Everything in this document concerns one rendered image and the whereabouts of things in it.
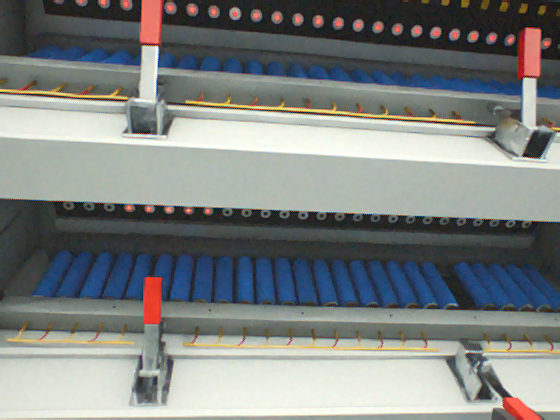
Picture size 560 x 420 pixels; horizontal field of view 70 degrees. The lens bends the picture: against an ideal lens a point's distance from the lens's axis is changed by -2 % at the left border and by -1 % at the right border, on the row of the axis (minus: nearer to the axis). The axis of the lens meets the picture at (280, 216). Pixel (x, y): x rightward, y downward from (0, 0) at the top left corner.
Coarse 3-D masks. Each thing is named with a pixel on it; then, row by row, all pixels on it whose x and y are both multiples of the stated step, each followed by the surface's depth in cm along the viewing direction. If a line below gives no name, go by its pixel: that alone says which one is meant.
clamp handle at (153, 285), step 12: (144, 288) 30; (156, 288) 30; (144, 300) 30; (156, 300) 30; (144, 312) 30; (156, 312) 30; (156, 324) 30; (144, 336) 30; (156, 336) 30; (144, 348) 30; (156, 348) 30; (144, 360) 30; (156, 360) 30
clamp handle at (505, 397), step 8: (480, 368) 32; (488, 368) 32; (480, 376) 32; (488, 376) 32; (488, 384) 31; (496, 384) 31; (496, 392) 30; (504, 392) 30; (504, 400) 29; (512, 400) 29; (520, 400) 29; (504, 408) 29; (512, 408) 28; (520, 408) 28; (528, 408) 28; (520, 416) 27; (528, 416) 27; (536, 416) 27
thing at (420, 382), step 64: (0, 256) 37; (0, 384) 30; (64, 384) 31; (128, 384) 31; (192, 384) 32; (256, 384) 32; (320, 384) 33; (384, 384) 33; (448, 384) 34; (512, 384) 34
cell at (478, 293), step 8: (464, 264) 45; (456, 272) 45; (464, 272) 44; (472, 272) 44; (464, 280) 43; (472, 280) 43; (464, 288) 43; (472, 288) 42; (480, 288) 42; (472, 296) 42; (480, 296) 41; (488, 296) 41; (480, 304) 40; (488, 304) 40
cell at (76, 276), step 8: (80, 256) 40; (88, 256) 40; (72, 264) 39; (80, 264) 39; (88, 264) 40; (72, 272) 38; (80, 272) 38; (88, 272) 40; (64, 280) 37; (72, 280) 37; (80, 280) 38; (64, 288) 36; (72, 288) 37; (80, 288) 38; (56, 296) 36; (64, 296) 36; (72, 296) 36
